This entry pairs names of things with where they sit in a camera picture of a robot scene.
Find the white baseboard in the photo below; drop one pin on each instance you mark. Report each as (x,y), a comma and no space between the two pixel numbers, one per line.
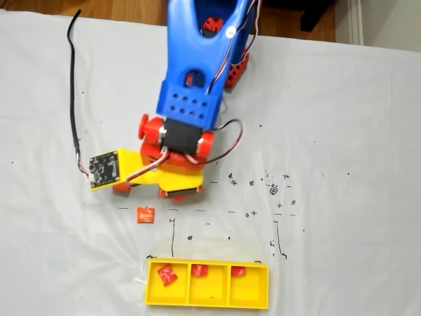
(356,19)

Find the orange Starburst candy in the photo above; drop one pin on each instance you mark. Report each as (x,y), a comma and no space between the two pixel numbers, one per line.
(145,214)

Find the red cherry Starburst candy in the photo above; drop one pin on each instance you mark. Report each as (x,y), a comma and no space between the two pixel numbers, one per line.
(199,270)
(167,274)
(237,271)

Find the white plastic table cover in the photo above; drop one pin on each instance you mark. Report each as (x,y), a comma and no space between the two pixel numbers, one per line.
(329,131)

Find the yellow three-compartment box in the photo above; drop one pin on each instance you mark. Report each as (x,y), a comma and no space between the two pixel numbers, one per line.
(210,289)

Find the camera circuit board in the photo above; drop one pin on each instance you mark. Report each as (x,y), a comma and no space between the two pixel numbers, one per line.
(103,169)

